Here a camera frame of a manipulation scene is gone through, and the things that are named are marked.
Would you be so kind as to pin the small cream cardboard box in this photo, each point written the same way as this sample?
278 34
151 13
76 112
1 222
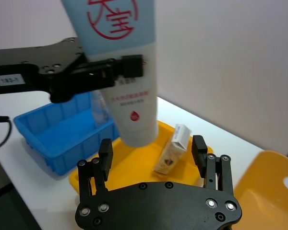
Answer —
172 151

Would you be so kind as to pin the white and blue cosmetic tube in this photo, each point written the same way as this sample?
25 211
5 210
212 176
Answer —
132 103

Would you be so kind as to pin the clear plastic bottle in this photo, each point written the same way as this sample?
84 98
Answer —
99 110

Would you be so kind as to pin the yellow plastic tray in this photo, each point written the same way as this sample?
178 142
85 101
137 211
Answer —
266 191
134 165

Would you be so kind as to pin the blue plastic bin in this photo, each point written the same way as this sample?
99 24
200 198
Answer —
62 136

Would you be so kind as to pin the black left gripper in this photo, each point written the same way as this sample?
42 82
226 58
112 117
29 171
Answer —
33 69

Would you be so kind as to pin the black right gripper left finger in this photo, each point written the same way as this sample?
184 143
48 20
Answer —
106 158

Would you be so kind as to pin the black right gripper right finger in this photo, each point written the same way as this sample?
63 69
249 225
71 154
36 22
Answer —
199 155

